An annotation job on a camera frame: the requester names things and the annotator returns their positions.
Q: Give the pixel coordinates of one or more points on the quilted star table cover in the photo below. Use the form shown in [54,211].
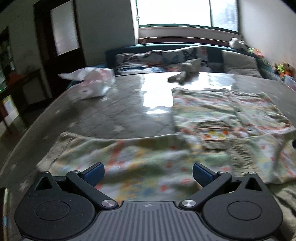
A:
[104,115]

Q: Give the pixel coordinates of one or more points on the white plush bunny toy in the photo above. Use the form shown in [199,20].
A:
[187,69]

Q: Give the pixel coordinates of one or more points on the black and white plush toy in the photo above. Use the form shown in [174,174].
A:
[238,43]

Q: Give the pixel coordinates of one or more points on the green and orange stuffed toy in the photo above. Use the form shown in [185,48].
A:
[283,68]

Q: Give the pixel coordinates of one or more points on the colourful plastic toys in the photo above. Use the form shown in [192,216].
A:
[254,52]

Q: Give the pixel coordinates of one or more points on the green framed window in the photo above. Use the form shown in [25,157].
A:
[173,11]

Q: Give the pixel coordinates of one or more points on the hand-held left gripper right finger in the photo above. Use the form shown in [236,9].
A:
[202,175]

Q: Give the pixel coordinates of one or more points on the pink white plastic bag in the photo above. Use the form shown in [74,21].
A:
[97,83]

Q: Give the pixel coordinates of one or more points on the patterned pastel baby garment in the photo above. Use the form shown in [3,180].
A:
[208,115]

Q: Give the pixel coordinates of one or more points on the dark wooden shelf cabinet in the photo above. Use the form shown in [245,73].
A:
[7,58]

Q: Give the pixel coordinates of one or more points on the grey pillow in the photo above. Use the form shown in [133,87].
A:
[240,61]

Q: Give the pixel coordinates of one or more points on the butterfly print pillow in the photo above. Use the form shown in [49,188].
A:
[187,55]
[138,60]

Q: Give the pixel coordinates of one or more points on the dark wooden console table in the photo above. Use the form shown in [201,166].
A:
[27,78]

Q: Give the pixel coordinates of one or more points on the dark wooden glass door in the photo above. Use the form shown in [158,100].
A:
[69,60]

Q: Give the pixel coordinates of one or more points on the teal sofa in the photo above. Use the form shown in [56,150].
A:
[215,54]

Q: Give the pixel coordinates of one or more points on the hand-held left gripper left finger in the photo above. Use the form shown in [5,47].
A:
[93,174]

